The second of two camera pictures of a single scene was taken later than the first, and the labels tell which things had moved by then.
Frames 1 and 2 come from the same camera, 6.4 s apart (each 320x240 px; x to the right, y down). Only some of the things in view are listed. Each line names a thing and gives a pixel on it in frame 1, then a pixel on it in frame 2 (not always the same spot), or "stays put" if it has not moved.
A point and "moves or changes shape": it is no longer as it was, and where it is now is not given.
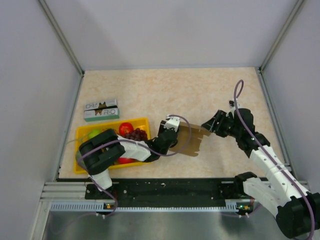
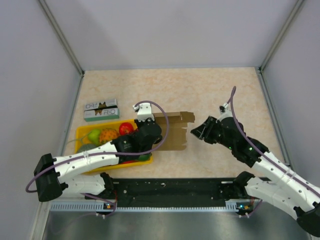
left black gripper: x=161 y=127 to x=139 y=123
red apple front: x=122 y=160 stays put
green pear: x=93 y=132 stays put
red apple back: x=125 y=128 stays put
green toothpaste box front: x=96 y=115 stays put
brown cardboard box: x=189 y=139 moves or changes shape
